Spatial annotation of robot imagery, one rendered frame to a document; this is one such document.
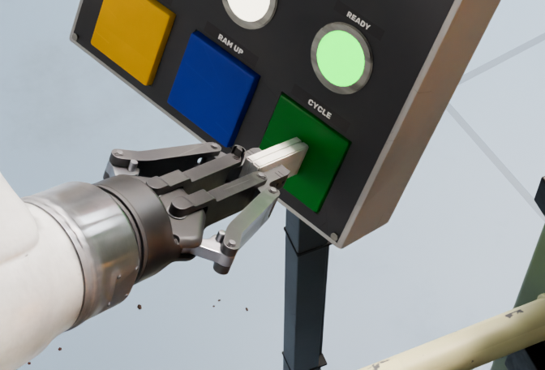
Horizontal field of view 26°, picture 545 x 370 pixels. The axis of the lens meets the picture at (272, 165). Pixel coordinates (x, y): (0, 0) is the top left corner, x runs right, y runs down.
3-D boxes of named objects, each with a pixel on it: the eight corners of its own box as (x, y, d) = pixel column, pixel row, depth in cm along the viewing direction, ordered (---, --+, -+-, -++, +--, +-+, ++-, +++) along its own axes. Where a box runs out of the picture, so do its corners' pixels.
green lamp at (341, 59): (334, 102, 94) (336, 68, 90) (311, 60, 96) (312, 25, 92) (370, 90, 94) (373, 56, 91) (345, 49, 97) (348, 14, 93)
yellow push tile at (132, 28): (145, 87, 106) (170, 16, 102) (88, 43, 108) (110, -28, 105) (158, 83, 107) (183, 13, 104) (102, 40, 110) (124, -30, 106)
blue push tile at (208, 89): (226, 149, 102) (254, 78, 98) (165, 102, 105) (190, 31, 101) (238, 144, 103) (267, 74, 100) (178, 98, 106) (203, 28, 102)
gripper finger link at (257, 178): (165, 199, 83) (180, 210, 83) (263, 161, 92) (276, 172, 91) (150, 241, 85) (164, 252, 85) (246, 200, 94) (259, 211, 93)
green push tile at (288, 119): (315, 215, 99) (349, 142, 95) (250, 164, 101) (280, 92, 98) (327, 209, 100) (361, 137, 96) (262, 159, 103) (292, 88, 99)
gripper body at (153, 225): (41, 246, 83) (130, 209, 90) (125, 320, 80) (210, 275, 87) (68, 162, 79) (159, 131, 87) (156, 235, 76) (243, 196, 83)
